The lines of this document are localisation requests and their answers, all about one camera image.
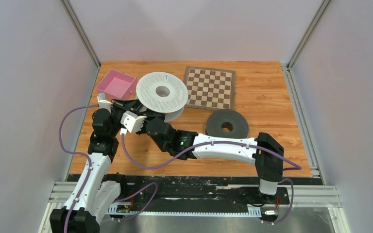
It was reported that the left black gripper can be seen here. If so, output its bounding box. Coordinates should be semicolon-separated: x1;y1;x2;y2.
109;98;146;138

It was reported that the white cable spool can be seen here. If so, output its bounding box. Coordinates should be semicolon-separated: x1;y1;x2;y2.
136;71;188;122

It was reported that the black cable spool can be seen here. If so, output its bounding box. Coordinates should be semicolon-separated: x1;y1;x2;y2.
205;109;249;139

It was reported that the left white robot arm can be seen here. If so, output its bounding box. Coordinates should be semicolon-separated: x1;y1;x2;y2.
50;100;129;233

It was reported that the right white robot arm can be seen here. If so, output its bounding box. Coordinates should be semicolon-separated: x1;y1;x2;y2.
141;117;284;203

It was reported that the pink plastic box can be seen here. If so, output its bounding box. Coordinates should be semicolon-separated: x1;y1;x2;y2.
96;69;137;100

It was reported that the wooden chessboard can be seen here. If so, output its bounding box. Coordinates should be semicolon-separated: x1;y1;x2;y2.
184;66;236;111

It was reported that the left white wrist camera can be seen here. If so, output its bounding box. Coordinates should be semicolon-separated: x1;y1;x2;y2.
97;93;112;112

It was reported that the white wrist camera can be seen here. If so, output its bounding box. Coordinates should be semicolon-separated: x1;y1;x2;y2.
119;111;146;135
97;93;112;112

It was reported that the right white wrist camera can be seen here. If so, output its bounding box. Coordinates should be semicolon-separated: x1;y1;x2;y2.
119;111;146;135

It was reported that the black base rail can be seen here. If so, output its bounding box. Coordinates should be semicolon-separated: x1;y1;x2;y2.
67;174;290;215

